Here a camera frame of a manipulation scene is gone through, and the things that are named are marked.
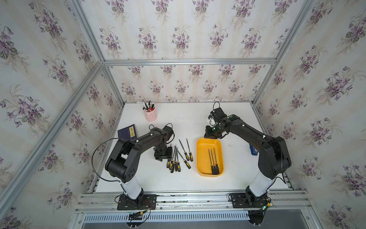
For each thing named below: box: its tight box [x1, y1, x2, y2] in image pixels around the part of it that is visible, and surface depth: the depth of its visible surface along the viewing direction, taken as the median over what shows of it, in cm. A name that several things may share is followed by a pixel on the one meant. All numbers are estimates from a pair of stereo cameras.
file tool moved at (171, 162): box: [169, 145, 176, 171], surface depth 87 cm
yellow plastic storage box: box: [196, 137, 225, 177], surface depth 91 cm
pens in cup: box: [142, 100, 156, 113], surface depth 106 cm
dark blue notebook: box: [117, 124, 138, 141], surface depth 103 cm
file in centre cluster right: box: [175, 148, 181, 173], surface depth 87 cm
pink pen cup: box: [142, 105, 158, 122], surface depth 105 cm
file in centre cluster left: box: [174, 147, 178, 172], surface depth 87 cm
